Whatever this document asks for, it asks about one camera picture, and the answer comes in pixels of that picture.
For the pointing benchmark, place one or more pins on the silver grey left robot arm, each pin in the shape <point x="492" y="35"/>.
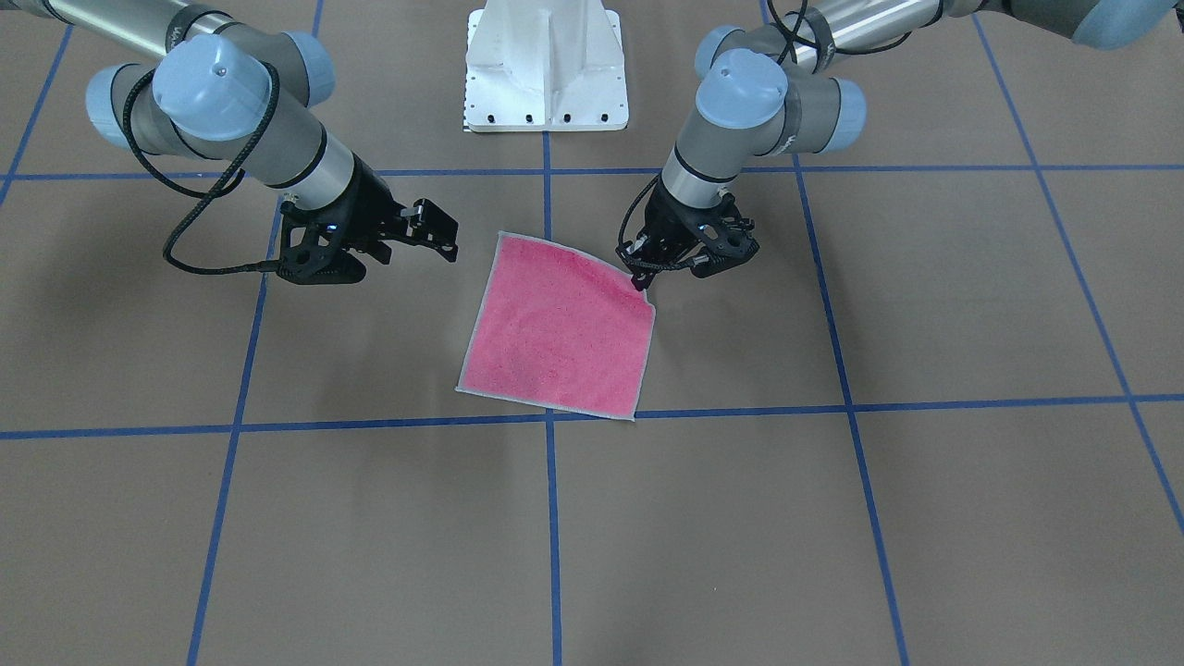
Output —
<point x="766" y="92"/>

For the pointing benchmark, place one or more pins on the pink and grey towel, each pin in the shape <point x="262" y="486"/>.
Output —
<point x="560" y="329"/>

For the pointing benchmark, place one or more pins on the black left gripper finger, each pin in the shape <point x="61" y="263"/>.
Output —
<point x="642" y="275"/>
<point x="708" y="265"/>

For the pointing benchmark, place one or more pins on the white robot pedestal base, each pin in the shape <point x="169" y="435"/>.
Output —
<point x="544" y="66"/>

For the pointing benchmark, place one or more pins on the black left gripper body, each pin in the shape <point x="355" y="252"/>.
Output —
<point x="673" y="219"/>

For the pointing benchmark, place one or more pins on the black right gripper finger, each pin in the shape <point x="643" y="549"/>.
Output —
<point x="377" y="249"/>
<point x="425" y="224"/>

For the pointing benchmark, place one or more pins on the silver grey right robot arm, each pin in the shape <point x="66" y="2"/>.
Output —
<point x="226" y="101"/>

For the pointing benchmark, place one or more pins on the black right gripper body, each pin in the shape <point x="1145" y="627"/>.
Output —
<point x="373" y="205"/>

